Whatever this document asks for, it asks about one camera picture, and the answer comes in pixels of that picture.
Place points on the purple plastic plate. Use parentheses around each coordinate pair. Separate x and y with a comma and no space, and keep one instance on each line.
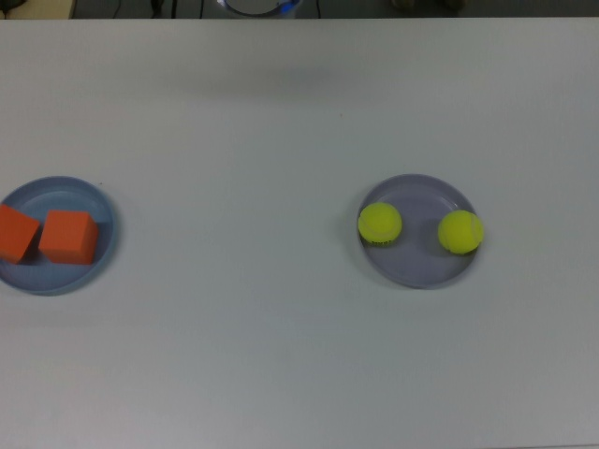
(421,266)

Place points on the blue plastic plate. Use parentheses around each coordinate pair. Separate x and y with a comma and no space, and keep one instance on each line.
(61,280)

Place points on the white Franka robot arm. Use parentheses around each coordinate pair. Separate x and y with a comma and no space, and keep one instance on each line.
(248,8)

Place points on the orange foam cube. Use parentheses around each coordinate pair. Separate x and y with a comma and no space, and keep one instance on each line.
(16,234)
(68,238)

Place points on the plain yellow tennis ball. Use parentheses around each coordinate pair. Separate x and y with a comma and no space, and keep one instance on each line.
(460,231)

